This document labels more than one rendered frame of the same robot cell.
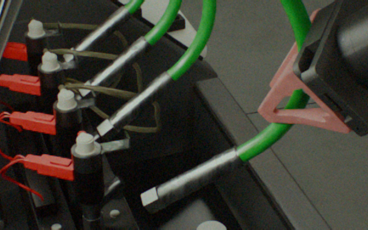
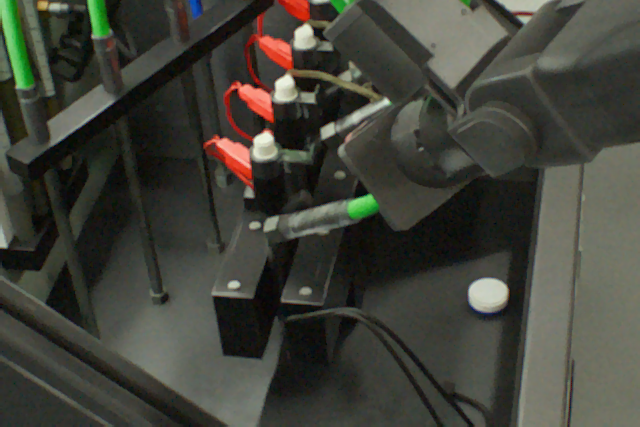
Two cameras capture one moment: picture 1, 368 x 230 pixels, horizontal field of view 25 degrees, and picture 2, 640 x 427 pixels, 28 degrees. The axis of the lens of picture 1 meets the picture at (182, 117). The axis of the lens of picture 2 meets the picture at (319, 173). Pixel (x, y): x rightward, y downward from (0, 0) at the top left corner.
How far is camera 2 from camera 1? 48 cm
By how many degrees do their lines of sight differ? 27
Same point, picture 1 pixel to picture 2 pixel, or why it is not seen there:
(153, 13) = not seen: outside the picture
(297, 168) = not seen: outside the picture
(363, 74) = (403, 165)
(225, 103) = not seen: hidden behind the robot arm
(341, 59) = (390, 143)
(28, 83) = (283, 54)
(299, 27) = not seen: hidden behind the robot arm
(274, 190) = (538, 267)
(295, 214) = (539, 304)
